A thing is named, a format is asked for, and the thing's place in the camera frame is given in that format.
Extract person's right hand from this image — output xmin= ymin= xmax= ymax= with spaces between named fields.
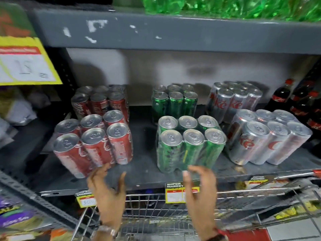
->
xmin=183 ymin=165 xmax=219 ymax=240

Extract person's left hand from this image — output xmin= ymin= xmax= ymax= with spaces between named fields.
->
xmin=86 ymin=163 xmax=127 ymax=230

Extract person's right forearm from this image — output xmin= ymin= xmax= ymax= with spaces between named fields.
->
xmin=205 ymin=233 xmax=227 ymax=241

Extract yellow shelf price tag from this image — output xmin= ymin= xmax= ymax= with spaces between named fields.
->
xmin=75 ymin=190 xmax=97 ymax=209
xmin=244 ymin=176 xmax=277 ymax=189
xmin=165 ymin=181 xmax=200 ymax=204

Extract dark grey shelf board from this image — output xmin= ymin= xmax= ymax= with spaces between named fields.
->
xmin=0 ymin=105 xmax=321 ymax=196

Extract green soda can six-pack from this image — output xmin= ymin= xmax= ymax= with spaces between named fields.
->
xmin=151 ymin=84 xmax=198 ymax=124
xmin=156 ymin=115 xmax=227 ymax=174

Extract red soda can six-pack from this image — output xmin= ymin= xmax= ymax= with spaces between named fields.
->
xmin=53 ymin=110 xmax=134 ymax=179
xmin=71 ymin=84 xmax=130 ymax=123

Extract silver wristwatch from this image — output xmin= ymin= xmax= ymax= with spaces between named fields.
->
xmin=91 ymin=224 xmax=119 ymax=240

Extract silver soda can six-pack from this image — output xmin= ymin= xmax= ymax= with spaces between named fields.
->
xmin=226 ymin=109 xmax=313 ymax=165
xmin=206 ymin=81 xmax=263 ymax=124

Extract purple snack packets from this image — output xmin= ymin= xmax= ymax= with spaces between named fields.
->
xmin=0 ymin=193 xmax=52 ymax=232

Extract black perforated shelf upright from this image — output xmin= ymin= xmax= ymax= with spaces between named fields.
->
xmin=47 ymin=47 xmax=79 ymax=119

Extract white grey product packets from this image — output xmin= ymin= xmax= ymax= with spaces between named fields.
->
xmin=0 ymin=85 xmax=51 ymax=148

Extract dark cola bottle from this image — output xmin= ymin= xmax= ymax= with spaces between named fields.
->
xmin=290 ymin=91 xmax=319 ymax=123
xmin=265 ymin=79 xmax=294 ymax=111
xmin=288 ymin=80 xmax=317 ymax=108
xmin=306 ymin=98 xmax=321 ymax=141

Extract grey metal shelf beam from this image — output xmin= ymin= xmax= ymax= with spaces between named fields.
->
xmin=32 ymin=8 xmax=321 ymax=55

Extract yellow price sign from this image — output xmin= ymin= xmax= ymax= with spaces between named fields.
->
xmin=0 ymin=36 xmax=63 ymax=86

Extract pack of green plastic bottles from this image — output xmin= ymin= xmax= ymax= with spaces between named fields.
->
xmin=140 ymin=0 xmax=321 ymax=22

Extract metal wire shopping cart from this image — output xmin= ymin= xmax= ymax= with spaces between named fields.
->
xmin=71 ymin=169 xmax=321 ymax=241

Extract grey perforated shelf rail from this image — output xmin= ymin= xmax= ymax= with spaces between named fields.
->
xmin=0 ymin=171 xmax=94 ymax=235

